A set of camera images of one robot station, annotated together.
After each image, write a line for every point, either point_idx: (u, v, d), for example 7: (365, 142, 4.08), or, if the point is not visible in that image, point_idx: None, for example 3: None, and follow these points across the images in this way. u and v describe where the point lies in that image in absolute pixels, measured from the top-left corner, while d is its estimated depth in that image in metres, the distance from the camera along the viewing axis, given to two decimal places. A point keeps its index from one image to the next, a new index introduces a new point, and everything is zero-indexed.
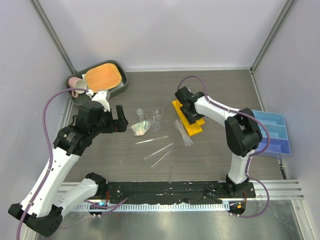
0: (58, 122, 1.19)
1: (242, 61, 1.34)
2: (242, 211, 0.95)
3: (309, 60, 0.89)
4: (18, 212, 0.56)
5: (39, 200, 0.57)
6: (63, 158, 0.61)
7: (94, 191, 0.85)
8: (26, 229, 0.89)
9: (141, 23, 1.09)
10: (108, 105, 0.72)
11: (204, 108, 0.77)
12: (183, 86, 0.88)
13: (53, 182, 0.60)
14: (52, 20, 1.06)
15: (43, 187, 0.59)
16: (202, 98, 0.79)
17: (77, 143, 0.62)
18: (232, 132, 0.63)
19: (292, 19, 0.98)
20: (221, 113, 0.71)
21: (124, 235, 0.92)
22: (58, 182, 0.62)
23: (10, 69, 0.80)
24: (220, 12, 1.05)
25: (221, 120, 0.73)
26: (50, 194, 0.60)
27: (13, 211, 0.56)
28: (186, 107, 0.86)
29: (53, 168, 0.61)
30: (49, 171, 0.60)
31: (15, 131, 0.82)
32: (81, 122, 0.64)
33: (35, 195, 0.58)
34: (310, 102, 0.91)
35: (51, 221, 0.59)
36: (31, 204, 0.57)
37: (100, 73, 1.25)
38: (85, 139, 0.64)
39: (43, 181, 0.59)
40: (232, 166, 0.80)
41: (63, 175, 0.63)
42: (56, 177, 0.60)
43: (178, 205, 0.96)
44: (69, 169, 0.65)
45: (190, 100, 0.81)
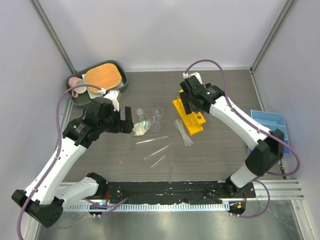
0: (58, 121, 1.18)
1: (242, 62, 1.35)
2: (242, 211, 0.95)
3: (309, 60, 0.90)
4: (22, 198, 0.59)
5: (44, 187, 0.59)
6: (71, 148, 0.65)
7: (94, 190, 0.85)
8: (26, 229, 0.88)
9: (141, 23, 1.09)
10: (117, 105, 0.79)
11: (223, 114, 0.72)
12: (193, 77, 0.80)
13: (58, 171, 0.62)
14: (52, 20, 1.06)
15: (48, 175, 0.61)
16: (224, 103, 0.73)
17: (86, 135, 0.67)
18: (261, 158, 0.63)
19: (292, 20, 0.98)
20: (248, 130, 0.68)
21: (124, 235, 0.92)
22: (64, 171, 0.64)
23: (11, 68, 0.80)
24: (219, 12, 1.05)
25: (241, 132, 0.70)
26: (55, 182, 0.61)
27: (17, 196, 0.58)
28: (198, 103, 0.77)
29: (61, 156, 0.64)
30: (56, 159, 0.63)
31: (14, 130, 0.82)
32: (91, 117, 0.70)
33: (40, 182, 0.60)
34: (309, 102, 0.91)
35: (51, 211, 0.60)
36: (35, 190, 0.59)
37: (100, 73, 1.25)
38: (94, 132, 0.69)
39: (49, 168, 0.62)
40: (239, 173, 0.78)
41: (69, 165, 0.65)
42: (63, 165, 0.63)
43: (178, 205, 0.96)
44: (75, 160, 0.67)
45: (208, 98, 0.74)
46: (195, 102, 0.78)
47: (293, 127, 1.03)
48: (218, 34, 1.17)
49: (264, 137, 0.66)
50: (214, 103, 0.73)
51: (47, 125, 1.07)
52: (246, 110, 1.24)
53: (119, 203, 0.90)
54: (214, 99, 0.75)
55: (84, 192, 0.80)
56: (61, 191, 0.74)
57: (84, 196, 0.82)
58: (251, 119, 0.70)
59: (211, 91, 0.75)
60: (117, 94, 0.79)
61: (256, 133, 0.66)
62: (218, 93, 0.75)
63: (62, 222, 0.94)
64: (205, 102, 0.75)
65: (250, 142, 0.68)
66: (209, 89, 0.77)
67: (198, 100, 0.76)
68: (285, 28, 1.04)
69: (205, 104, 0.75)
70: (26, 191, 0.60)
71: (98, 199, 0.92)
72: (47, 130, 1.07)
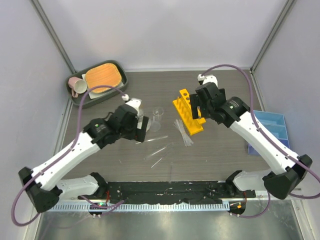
0: (58, 121, 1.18)
1: (242, 62, 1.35)
2: (242, 211, 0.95)
3: (309, 60, 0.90)
4: (27, 176, 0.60)
5: (50, 173, 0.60)
6: (87, 144, 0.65)
7: (92, 191, 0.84)
8: (25, 229, 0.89)
9: (141, 23, 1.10)
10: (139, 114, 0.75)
11: (247, 133, 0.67)
12: (213, 85, 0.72)
13: (68, 162, 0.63)
14: (52, 20, 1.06)
15: (57, 163, 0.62)
16: (249, 121, 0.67)
17: (104, 137, 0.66)
18: (288, 186, 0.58)
19: (292, 20, 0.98)
20: (274, 155, 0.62)
21: (124, 235, 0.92)
22: (73, 164, 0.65)
23: (11, 68, 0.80)
24: (220, 12, 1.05)
25: (267, 155, 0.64)
26: (61, 172, 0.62)
27: (23, 174, 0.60)
28: (219, 116, 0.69)
29: (74, 149, 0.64)
30: (70, 150, 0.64)
31: (15, 130, 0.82)
32: (115, 121, 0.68)
33: (48, 167, 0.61)
34: (310, 102, 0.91)
35: (48, 198, 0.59)
36: (40, 173, 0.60)
37: (100, 73, 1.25)
38: (112, 136, 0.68)
39: (61, 157, 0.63)
40: (248, 182, 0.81)
41: (79, 159, 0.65)
42: (74, 158, 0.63)
43: (178, 205, 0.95)
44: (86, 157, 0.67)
45: (231, 113, 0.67)
46: (215, 115, 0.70)
47: (294, 127, 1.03)
48: (218, 34, 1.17)
49: (292, 164, 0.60)
50: (239, 119, 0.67)
51: (47, 125, 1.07)
52: None
53: (117, 203, 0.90)
54: (237, 114, 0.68)
55: (83, 190, 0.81)
56: (62, 182, 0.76)
57: (81, 194, 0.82)
58: (277, 141, 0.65)
59: (234, 104, 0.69)
60: (139, 104, 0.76)
61: (284, 159, 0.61)
62: (242, 106, 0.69)
63: (62, 222, 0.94)
64: (228, 117, 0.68)
65: (276, 167, 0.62)
66: (231, 101, 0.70)
67: (220, 114, 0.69)
68: (285, 28, 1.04)
69: (227, 119, 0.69)
70: (33, 171, 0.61)
71: (98, 199, 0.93)
72: (47, 130, 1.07)
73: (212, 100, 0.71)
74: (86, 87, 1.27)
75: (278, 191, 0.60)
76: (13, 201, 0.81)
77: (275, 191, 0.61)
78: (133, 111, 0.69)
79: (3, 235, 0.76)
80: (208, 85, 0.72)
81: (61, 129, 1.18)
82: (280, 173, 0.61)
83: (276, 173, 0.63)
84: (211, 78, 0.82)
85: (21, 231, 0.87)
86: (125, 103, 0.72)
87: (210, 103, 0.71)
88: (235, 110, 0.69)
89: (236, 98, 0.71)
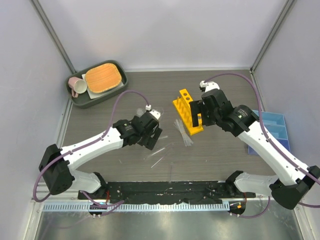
0: (58, 121, 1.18)
1: (242, 62, 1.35)
2: (242, 211, 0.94)
3: (309, 60, 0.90)
4: (56, 153, 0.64)
5: (78, 154, 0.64)
6: (116, 137, 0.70)
7: (93, 188, 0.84)
8: (25, 229, 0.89)
9: (140, 23, 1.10)
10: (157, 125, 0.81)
11: (256, 144, 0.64)
12: (220, 93, 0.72)
13: (95, 149, 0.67)
14: (52, 20, 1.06)
15: (86, 147, 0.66)
16: (258, 131, 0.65)
17: (129, 136, 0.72)
18: (297, 198, 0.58)
19: (292, 20, 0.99)
20: (284, 166, 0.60)
21: (124, 236, 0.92)
22: (98, 152, 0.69)
23: (11, 68, 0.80)
24: (220, 12, 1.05)
25: (276, 166, 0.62)
26: (87, 156, 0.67)
27: (55, 149, 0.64)
28: (227, 126, 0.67)
29: (104, 139, 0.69)
30: (99, 139, 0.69)
31: (14, 130, 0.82)
32: (138, 124, 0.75)
33: (77, 149, 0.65)
34: (310, 102, 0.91)
35: (65, 180, 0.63)
36: (70, 153, 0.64)
37: (100, 73, 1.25)
38: (135, 137, 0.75)
39: (91, 143, 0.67)
40: (253, 187, 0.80)
41: (103, 150, 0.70)
42: (101, 146, 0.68)
43: (178, 205, 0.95)
44: (106, 150, 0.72)
45: (239, 123, 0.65)
46: (223, 124, 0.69)
47: (293, 127, 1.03)
48: (218, 35, 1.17)
49: (303, 176, 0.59)
50: (248, 129, 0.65)
51: (47, 125, 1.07)
52: None
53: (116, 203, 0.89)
54: (246, 123, 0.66)
55: (88, 185, 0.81)
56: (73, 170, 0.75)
57: (84, 189, 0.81)
58: (286, 151, 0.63)
59: (242, 113, 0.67)
60: (160, 116, 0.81)
61: (295, 171, 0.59)
62: (251, 116, 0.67)
63: (62, 222, 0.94)
64: (236, 126, 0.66)
65: (286, 179, 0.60)
66: (239, 110, 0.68)
67: (228, 123, 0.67)
68: (285, 28, 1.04)
69: (236, 129, 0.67)
70: (62, 149, 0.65)
71: (98, 199, 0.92)
72: (47, 130, 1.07)
73: (220, 108, 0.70)
74: (86, 87, 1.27)
75: (286, 200, 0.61)
76: (13, 201, 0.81)
77: (283, 200, 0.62)
78: (155, 119, 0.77)
79: (3, 235, 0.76)
80: (215, 93, 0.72)
81: (61, 129, 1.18)
82: (289, 185, 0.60)
83: (285, 184, 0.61)
84: (212, 85, 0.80)
85: (21, 231, 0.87)
86: (148, 111, 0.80)
87: (218, 111, 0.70)
88: (244, 119, 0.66)
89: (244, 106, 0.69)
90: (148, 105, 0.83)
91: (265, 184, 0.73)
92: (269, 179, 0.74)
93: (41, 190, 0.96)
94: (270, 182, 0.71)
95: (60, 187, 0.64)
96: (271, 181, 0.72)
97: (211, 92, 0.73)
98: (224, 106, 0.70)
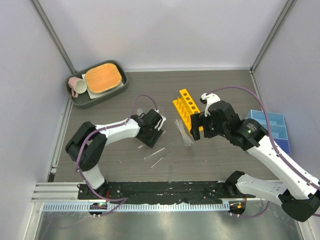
0: (58, 122, 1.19)
1: (242, 62, 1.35)
2: (242, 211, 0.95)
3: (309, 60, 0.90)
4: (92, 127, 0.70)
5: (111, 131, 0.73)
6: (135, 124, 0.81)
7: (97, 184, 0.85)
8: (26, 229, 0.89)
9: (141, 23, 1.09)
10: (160, 125, 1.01)
11: (266, 158, 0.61)
12: (228, 105, 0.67)
13: (122, 130, 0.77)
14: (52, 20, 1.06)
15: (115, 127, 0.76)
16: (268, 145, 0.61)
17: (143, 127, 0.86)
18: (309, 212, 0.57)
19: (293, 20, 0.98)
20: (296, 182, 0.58)
21: (124, 235, 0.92)
22: (121, 135, 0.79)
23: (11, 68, 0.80)
24: (220, 12, 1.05)
25: (286, 180, 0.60)
26: (115, 135, 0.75)
27: (90, 124, 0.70)
28: (236, 142, 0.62)
29: (127, 124, 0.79)
30: (124, 123, 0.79)
31: (15, 130, 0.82)
32: (146, 118, 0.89)
33: (110, 127, 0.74)
34: (310, 102, 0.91)
35: (97, 154, 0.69)
36: (104, 128, 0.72)
37: (100, 73, 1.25)
38: (146, 129, 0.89)
39: (118, 125, 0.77)
40: (256, 192, 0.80)
41: (126, 133, 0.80)
42: (125, 130, 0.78)
43: (178, 205, 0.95)
44: (127, 135, 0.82)
45: (250, 138, 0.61)
46: (232, 139, 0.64)
47: (293, 127, 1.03)
48: (218, 35, 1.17)
49: (314, 191, 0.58)
50: (258, 144, 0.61)
51: (47, 125, 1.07)
52: (246, 110, 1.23)
53: (114, 200, 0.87)
54: (255, 138, 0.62)
55: (92, 180, 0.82)
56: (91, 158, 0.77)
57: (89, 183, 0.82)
58: (297, 165, 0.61)
59: (251, 128, 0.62)
60: (164, 119, 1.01)
61: (306, 185, 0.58)
62: (260, 130, 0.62)
63: (62, 222, 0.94)
64: (246, 141, 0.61)
65: (297, 193, 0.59)
66: (248, 124, 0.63)
67: (237, 138, 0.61)
68: (285, 29, 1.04)
69: (245, 144, 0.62)
70: (96, 126, 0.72)
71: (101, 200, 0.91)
72: (47, 130, 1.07)
73: (228, 122, 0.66)
74: (86, 87, 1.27)
75: (297, 213, 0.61)
76: (13, 202, 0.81)
77: (293, 213, 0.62)
78: (159, 114, 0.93)
79: (4, 234, 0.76)
80: (223, 106, 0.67)
81: (61, 129, 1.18)
82: (301, 199, 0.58)
83: (296, 197, 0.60)
84: (213, 96, 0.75)
85: (21, 231, 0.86)
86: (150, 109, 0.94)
87: (226, 125, 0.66)
88: (253, 134, 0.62)
89: (253, 119, 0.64)
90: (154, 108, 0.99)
91: (273, 193, 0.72)
92: (276, 187, 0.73)
93: (41, 190, 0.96)
94: (279, 193, 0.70)
95: (91, 162, 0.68)
96: (280, 190, 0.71)
97: (218, 105, 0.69)
98: (232, 120, 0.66)
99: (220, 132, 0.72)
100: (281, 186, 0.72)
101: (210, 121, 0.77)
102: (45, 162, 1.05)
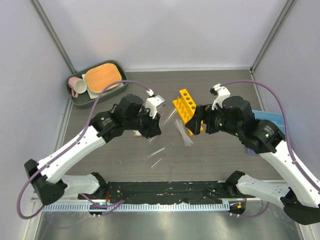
0: (58, 122, 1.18)
1: (242, 62, 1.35)
2: (242, 211, 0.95)
3: (309, 60, 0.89)
4: (33, 169, 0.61)
5: (55, 166, 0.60)
6: (92, 137, 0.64)
7: (93, 189, 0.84)
8: (26, 229, 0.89)
9: (140, 22, 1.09)
10: (154, 114, 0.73)
11: (282, 165, 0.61)
12: (247, 103, 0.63)
13: (72, 155, 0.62)
14: (52, 20, 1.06)
15: (62, 155, 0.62)
16: (284, 152, 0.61)
17: (109, 131, 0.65)
18: (316, 219, 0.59)
19: (293, 20, 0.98)
20: (309, 191, 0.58)
21: (124, 236, 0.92)
22: (80, 156, 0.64)
23: (11, 69, 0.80)
24: (219, 12, 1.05)
25: (298, 188, 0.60)
26: (66, 164, 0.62)
27: (29, 166, 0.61)
28: (252, 145, 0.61)
29: (80, 142, 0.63)
30: (75, 143, 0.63)
31: (15, 130, 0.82)
32: (119, 113, 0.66)
33: (53, 160, 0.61)
34: (310, 102, 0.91)
35: (50, 192, 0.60)
36: (46, 166, 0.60)
37: (99, 73, 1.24)
38: (117, 129, 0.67)
39: (66, 150, 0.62)
40: (258, 194, 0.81)
41: (86, 151, 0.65)
42: (79, 150, 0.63)
43: (178, 205, 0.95)
44: (91, 150, 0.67)
45: (267, 143, 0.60)
46: (246, 141, 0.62)
47: (294, 127, 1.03)
48: (218, 34, 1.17)
49: None
50: (275, 150, 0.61)
51: (47, 125, 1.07)
52: None
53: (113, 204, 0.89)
54: (272, 143, 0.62)
55: (85, 187, 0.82)
56: (66, 177, 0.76)
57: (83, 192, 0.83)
58: (310, 173, 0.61)
59: (269, 131, 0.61)
60: (159, 104, 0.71)
61: (317, 194, 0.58)
62: (276, 134, 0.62)
63: (62, 222, 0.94)
64: (261, 145, 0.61)
65: (307, 201, 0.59)
66: (265, 126, 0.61)
67: (253, 141, 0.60)
68: (286, 29, 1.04)
69: (260, 147, 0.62)
70: (39, 164, 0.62)
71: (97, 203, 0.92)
72: (47, 130, 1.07)
73: (244, 122, 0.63)
74: (86, 87, 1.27)
75: (301, 217, 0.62)
76: (13, 202, 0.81)
77: (296, 217, 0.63)
78: (138, 103, 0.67)
79: (3, 234, 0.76)
80: (241, 104, 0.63)
81: (61, 129, 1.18)
82: (309, 207, 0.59)
83: (304, 204, 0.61)
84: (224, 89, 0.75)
85: (21, 231, 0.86)
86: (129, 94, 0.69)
87: (242, 125, 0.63)
88: (270, 138, 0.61)
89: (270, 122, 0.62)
90: (149, 91, 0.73)
91: (275, 195, 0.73)
92: (278, 190, 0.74)
93: None
94: (281, 195, 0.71)
95: (53, 196, 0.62)
96: (282, 193, 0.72)
97: (236, 101, 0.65)
98: (248, 119, 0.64)
99: (233, 132, 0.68)
100: (283, 189, 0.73)
101: (216, 116, 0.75)
102: None
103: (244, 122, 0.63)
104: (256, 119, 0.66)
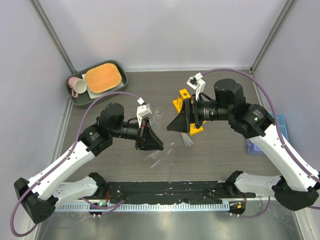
0: (58, 122, 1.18)
1: (242, 62, 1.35)
2: (242, 211, 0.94)
3: (309, 60, 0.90)
4: (23, 187, 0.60)
5: (46, 182, 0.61)
6: (82, 151, 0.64)
7: (92, 191, 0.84)
8: (25, 229, 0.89)
9: (140, 22, 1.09)
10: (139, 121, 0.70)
11: (271, 149, 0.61)
12: (239, 86, 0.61)
13: (63, 171, 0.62)
14: (52, 20, 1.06)
15: (53, 172, 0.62)
16: (274, 136, 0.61)
17: (99, 144, 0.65)
18: (305, 204, 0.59)
19: (293, 20, 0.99)
20: (297, 174, 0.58)
21: (123, 235, 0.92)
22: (71, 171, 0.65)
23: (11, 68, 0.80)
24: (219, 12, 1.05)
25: (287, 172, 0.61)
26: (57, 180, 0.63)
27: (19, 185, 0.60)
28: (241, 129, 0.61)
29: (70, 157, 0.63)
30: (66, 159, 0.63)
31: (15, 130, 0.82)
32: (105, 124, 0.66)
33: (44, 176, 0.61)
34: (310, 103, 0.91)
35: (43, 208, 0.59)
36: (37, 184, 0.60)
37: (99, 73, 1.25)
38: (105, 142, 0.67)
39: (56, 166, 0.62)
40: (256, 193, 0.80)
41: (77, 166, 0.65)
42: (70, 166, 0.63)
43: (178, 205, 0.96)
44: (82, 164, 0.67)
45: (256, 127, 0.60)
46: (236, 125, 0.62)
47: (294, 127, 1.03)
48: (218, 35, 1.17)
49: (314, 184, 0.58)
50: (264, 134, 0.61)
51: (47, 125, 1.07)
52: None
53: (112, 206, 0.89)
54: (261, 127, 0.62)
55: (82, 192, 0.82)
56: (58, 189, 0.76)
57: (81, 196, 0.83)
58: (299, 158, 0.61)
59: (258, 115, 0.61)
60: (143, 110, 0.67)
61: (307, 178, 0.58)
62: (266, 118, 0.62)
63: (62, 222, 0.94)
64: (250, 129, 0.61)
65: (296, 185, 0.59)
66: (254, 111, 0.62)
67: (242, 126, 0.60)
68: (285, 29, 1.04)
69: (249, 131, 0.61)
70: (29, 182, 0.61)
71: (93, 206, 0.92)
72: (47, 130, 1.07)
73: (235, 106, 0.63)
74: (86, 87, 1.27)
75: (291, 203, 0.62)
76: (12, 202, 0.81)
77: (286, 203, 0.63)
78: (121, 112, 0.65)
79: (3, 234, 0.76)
80: (234, 88, 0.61)
81: (61, 129, 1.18)
82: (299, 191, 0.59)
83: (293, 189, 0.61)
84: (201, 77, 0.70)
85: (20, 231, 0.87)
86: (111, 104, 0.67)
87: (232, 109, 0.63)
88: (259, 122, 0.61)
89: (260, 107, 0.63)
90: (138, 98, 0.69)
91: (267, 185, 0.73)
92: (270, 180, 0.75)
93: None
94: (273, 184, 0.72)
95: (45, 213, 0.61)
96: (273, 182, 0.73)
97: (229, 84, 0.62)
98: (240, 103, 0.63)
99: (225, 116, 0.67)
100: (275, 178, 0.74)
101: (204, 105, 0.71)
102: (45, 163, 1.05)
103: (235, 106, 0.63)
104: (247, 103, 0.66)
